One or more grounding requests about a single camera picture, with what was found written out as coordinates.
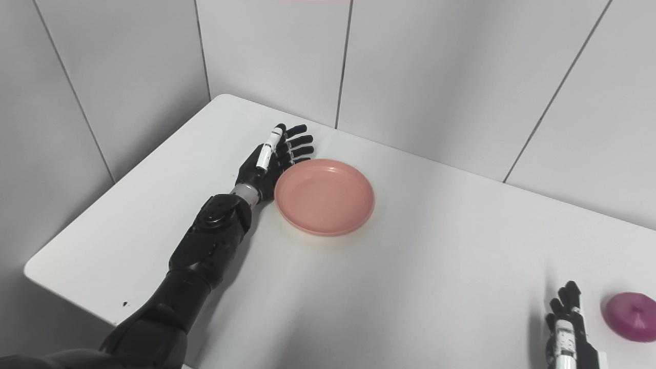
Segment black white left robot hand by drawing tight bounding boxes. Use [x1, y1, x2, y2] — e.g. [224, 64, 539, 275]
[235, 123, 315, 203]

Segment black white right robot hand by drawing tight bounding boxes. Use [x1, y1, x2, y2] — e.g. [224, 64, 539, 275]
[544, 280, 609, 369]

